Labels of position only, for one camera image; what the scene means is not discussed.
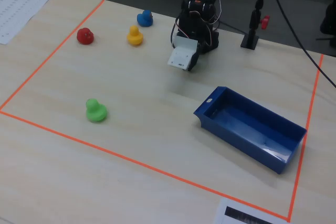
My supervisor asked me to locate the black office chair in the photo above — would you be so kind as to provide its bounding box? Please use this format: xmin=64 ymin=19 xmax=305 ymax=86
xmin=316 ymin=0 xmax=336 ymax=41

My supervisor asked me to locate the yellow rubber duck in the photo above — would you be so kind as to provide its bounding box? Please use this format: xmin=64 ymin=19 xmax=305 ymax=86
xmin=127 ymin=25 xmax=144 ymax=47

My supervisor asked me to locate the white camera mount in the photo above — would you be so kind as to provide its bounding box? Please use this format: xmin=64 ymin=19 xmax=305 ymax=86
xmin=167 ymin=35 xmax=199 ymax=71

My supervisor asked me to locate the orange tape strip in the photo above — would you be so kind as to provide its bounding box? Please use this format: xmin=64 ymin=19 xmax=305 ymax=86
xmin=0 ymin=0 xmax=106 ymax=111
xmin=287 ymin=54 xmax=324 ymax=222
xmin=0 ymin=110 xmax=292 ymax=222

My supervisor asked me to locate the red rubber duck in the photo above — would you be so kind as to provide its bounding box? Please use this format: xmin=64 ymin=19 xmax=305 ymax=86
xmin=76 ymin=27 xmax=95 ymax=46

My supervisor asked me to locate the green rubber duck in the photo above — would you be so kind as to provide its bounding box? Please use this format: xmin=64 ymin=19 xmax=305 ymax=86
xmin=86 ymin=98 xmax=108 ymax=123

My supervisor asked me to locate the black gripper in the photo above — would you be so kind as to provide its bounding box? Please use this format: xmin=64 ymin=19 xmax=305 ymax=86
xmin=186 ymin=50 xmax=201 ymax=72

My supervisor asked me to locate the white paper with black bar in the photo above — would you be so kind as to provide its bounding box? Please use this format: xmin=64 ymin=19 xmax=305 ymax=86
xmin=214 ymin=198 xmax=289 ymax=224

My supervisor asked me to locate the white paper with printed table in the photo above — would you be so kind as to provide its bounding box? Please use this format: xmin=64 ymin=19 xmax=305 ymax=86
xmin=0 ymin=0 xmax=58 ymax=46

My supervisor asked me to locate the blue rubber duck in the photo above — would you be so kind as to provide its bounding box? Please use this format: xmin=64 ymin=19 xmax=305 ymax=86
xmin=136 ymin=9 xmax=154 ymax=28

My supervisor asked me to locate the blue plastic box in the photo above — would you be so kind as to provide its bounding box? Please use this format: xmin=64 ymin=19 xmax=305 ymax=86
xmin=193 ymin=86 xmax=308 ymax=175

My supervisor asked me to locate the long black cable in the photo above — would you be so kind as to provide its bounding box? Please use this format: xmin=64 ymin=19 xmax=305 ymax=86
xmin=269 ymin=0 xmax=336 ymax=89

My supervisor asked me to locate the black camera cable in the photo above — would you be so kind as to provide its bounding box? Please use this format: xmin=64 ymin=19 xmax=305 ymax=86
xmin=171 ymin=15 xmax=185 ymax=49

